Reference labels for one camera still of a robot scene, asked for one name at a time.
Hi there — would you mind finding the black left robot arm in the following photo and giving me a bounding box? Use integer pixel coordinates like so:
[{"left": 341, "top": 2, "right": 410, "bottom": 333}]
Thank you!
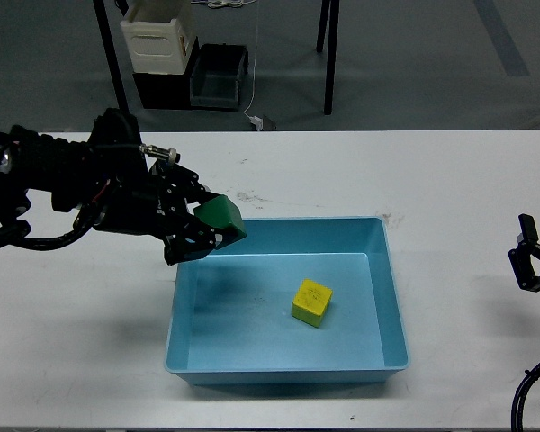
[{"left": 0, "top": 109, "right": 222, "bottom": 265}]

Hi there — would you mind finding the cream plastic crate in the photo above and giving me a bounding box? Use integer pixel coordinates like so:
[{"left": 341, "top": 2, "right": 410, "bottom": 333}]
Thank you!
[{"left": 121, "top": 0, "right": 197, "bottom": 75}]

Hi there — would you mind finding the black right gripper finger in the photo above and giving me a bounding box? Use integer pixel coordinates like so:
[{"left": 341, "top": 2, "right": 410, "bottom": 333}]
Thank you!
[{"left": 508, "top": 213, "right": 540, "bottom": 293}]

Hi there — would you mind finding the light blue plastic tray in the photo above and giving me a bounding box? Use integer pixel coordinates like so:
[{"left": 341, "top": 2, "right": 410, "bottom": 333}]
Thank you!
[{"left": 165, "top": 217, "right": 410, "bottom": 385}]

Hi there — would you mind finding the white power adapter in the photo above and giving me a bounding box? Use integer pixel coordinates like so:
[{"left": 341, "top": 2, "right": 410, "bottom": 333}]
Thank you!
[{"left": 249, "top": 116, "right": 264, "bottom": 131}]

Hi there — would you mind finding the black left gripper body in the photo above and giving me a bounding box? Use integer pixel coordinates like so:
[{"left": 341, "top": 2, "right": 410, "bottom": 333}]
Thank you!
[{"left": 94, "top": 175, "right": 189, "bottom": 237}]

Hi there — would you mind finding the dark grey storage bin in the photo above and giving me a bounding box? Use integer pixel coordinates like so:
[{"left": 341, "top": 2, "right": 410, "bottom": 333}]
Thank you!
[{"left": 190, "top": 43, "right": 249, "bottom": 111}]

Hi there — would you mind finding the white cable on floor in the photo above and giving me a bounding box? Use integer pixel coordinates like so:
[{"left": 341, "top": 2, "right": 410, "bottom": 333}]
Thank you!
[{"left": 191, "top": 0, "right": 258, "bottom": 10}]

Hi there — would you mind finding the yellow wooden block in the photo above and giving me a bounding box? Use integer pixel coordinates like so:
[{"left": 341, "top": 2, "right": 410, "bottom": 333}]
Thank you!
[{"left": 291, "top": 278, "right": 333, "bottom": 328}]

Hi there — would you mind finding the white hanging cable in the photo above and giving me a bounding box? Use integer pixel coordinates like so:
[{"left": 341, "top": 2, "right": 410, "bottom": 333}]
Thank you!
[{"left": 244, "top": 0, "right": 260, "bottom": 119}]

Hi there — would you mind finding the black box under crate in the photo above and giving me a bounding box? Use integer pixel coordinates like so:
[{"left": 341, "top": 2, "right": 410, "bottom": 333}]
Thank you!
[{"left": 132, "top": 40, "right": 200, "bottom": 110}]

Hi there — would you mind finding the black table leg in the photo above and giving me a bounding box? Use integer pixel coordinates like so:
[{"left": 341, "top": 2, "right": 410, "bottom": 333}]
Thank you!
[
  {"left": 315, "top": 0, "right": 340, "bottom": 115},
  {"left": 93, "top": 0, "right": 130, "bottom": 113}
]

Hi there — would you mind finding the black table leg right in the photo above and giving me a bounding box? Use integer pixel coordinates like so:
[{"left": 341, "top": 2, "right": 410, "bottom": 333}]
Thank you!
[{"left": 315, "top": 0, "right": 340, "bottom": 115}]

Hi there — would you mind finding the black table leg left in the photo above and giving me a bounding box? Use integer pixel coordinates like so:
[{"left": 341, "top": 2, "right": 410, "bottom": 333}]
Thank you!
[{"left": 93, "top": 0, "right": 130, "bottom": 113}]

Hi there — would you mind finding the green wooden block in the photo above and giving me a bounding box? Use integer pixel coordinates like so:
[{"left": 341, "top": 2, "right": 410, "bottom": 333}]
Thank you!
[{"left": 193, "top": 194, "right": 247, "bottom": 249}]

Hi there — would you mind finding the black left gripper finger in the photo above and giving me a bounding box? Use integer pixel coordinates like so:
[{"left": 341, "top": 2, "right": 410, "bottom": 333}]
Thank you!
[
  {"left": 162, "top": 215, "right": 216, "bottom": 266},
  {"left": 150, "top": 161, "right": 216, "bottom": 212}
]

